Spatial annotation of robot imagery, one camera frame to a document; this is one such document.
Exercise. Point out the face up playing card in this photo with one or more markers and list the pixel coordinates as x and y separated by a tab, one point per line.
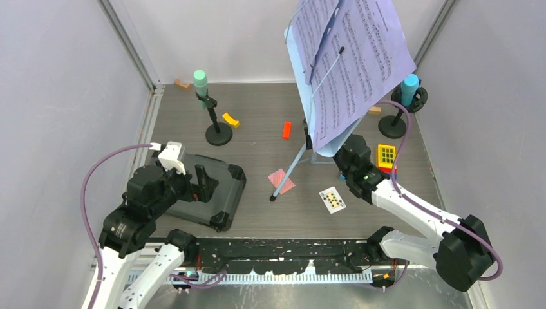
332	200

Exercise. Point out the sheet music page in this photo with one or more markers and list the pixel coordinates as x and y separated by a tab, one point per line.
363	56
309	25

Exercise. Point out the aluminium frame rail right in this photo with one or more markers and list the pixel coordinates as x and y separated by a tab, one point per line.
433	32

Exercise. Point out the orange rectangular block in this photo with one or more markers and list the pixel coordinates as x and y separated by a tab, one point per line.
286	132

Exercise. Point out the red backed playing card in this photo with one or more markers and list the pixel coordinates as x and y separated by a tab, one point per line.
276	179

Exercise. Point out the mint green toy microphone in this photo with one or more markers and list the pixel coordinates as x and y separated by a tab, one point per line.
200	82

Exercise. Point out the brown wooden block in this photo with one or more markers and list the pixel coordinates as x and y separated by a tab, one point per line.
182	85

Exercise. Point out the light blue music stand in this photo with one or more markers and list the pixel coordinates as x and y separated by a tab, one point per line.
325	154

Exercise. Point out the aluminium frame rail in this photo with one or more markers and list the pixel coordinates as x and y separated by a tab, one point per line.
123	26
433	32

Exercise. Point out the aluminium frame rail left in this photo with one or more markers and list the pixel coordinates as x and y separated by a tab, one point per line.
123	26

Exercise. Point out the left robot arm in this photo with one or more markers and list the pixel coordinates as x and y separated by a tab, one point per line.
150	192

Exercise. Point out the black microphone stand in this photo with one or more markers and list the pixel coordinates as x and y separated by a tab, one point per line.
217	134
393	126

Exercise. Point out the tan wooden block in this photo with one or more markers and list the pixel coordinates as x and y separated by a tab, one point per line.
375	110

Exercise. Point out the yellow red blue brick block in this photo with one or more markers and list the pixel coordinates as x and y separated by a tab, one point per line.
385	157

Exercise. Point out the blue toy microphone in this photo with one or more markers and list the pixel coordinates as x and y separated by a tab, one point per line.
409	87

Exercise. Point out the grey aluminium carrying case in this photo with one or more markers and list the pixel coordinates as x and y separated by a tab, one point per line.
218	213

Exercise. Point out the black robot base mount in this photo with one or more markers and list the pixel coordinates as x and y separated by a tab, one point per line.
283	256

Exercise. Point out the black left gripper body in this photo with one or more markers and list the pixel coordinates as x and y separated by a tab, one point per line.
181	184

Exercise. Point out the yellow curved wooden block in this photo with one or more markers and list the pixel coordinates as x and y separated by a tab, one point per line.
230	120

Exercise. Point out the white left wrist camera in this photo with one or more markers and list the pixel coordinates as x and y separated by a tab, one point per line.
171	158

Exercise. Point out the black left microphone stand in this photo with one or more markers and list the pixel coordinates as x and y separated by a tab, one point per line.
217	134

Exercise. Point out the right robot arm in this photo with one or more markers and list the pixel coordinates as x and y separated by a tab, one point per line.
458	249

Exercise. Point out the black right microphone stand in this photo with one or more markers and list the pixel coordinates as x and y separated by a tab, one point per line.
393	126

